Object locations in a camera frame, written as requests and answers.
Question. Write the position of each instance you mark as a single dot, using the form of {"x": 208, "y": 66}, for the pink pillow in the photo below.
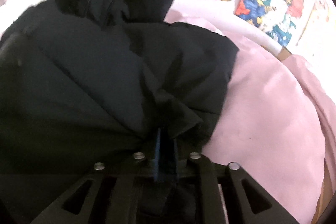
{"x": 323, "y": 104}

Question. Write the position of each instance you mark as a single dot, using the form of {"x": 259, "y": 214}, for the black puffer jacket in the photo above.
{"x": 88, "y": 81}

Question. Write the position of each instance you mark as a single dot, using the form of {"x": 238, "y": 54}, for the pink pig drawing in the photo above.
{"x": 315, "y": 27}

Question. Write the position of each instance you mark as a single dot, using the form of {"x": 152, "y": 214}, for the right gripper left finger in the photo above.
{"x": 106, "y": 195}

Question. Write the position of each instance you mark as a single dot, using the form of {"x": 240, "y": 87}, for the pink duvet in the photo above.
{"x": 268, "y": 125}

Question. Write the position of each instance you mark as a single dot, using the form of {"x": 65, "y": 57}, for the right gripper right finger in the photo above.
{"x": 224, "y": 193}

